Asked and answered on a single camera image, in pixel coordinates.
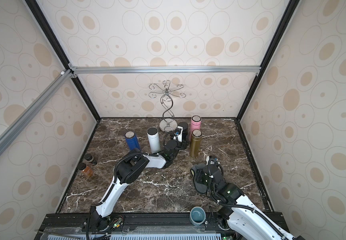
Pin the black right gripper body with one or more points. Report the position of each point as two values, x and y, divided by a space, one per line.
199 180

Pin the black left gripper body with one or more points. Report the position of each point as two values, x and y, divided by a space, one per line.
177 146

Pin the grey yellow cleaning cloth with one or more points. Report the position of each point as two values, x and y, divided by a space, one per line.
192 171

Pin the gold thermos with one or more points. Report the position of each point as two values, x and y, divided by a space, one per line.
195 142

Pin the black thermos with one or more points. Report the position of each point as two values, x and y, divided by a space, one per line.
184 127

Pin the pink thermos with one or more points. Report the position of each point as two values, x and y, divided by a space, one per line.
195 124

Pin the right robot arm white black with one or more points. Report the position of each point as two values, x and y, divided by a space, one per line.
238 212

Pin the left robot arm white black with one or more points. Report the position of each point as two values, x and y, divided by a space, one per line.
126 171

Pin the white thermos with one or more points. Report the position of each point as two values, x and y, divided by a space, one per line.
154 140

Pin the blue thermos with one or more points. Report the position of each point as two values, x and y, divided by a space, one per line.
132 140

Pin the silver metal cup stand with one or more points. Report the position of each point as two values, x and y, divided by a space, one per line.
168 123

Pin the teal ceramic mug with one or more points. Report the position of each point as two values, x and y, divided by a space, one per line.
197 216

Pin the dark lid spice jar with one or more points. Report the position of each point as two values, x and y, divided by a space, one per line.
90 159

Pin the orange spice jar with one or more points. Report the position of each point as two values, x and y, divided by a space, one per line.
85 169

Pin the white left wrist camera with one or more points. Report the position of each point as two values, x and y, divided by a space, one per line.
178 134

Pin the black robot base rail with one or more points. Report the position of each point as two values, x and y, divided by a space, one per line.
73 224

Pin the horizontal aluminium frame bar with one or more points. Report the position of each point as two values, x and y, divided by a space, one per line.
166 70

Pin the left aluminium frame bar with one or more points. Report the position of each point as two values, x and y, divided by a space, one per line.
27 116

